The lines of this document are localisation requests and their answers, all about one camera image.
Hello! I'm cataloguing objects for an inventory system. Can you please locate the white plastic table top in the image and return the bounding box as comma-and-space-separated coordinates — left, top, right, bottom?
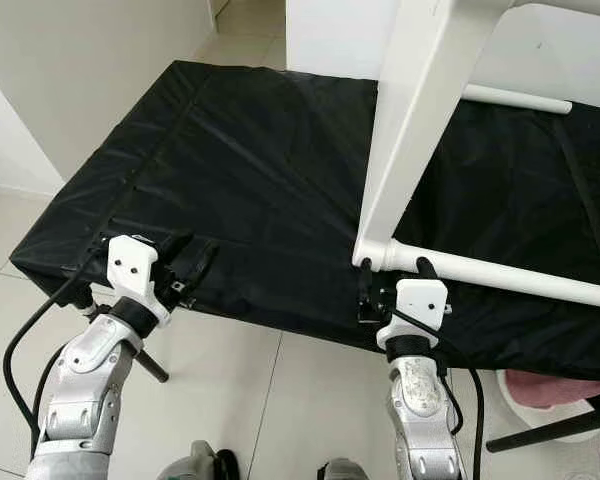
352, 0, 600, 273

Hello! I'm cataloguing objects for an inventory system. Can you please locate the black table cloth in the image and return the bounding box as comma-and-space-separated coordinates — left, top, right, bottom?
8, 60, 600, 383

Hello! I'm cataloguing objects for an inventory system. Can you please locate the black metal table leg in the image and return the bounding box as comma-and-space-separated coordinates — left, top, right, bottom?
133, 348, 172, 385
485, 408, 600, 454

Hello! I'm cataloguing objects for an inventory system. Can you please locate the grey right robot leg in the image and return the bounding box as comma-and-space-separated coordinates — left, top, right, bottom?
315, 458, 373, 480

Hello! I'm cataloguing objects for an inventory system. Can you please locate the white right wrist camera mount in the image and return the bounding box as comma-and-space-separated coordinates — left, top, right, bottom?
375, 278, 452, 352

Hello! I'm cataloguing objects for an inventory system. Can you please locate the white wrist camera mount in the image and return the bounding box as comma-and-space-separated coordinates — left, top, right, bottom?
375, 278, 452, 352
105, 235, 173, 327

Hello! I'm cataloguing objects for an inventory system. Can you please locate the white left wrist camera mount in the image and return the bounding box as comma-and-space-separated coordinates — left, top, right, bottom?
105, 235, 173, 327

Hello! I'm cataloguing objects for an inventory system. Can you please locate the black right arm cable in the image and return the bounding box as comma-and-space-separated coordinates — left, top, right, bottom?
390, 308, 487, 480

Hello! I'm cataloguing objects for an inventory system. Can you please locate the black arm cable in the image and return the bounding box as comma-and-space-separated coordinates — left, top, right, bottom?
2, 252, 113, 459
390, 308, 487, 480

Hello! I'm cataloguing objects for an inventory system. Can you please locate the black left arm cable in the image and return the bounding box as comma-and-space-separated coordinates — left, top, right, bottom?
2, 252, 113, 459

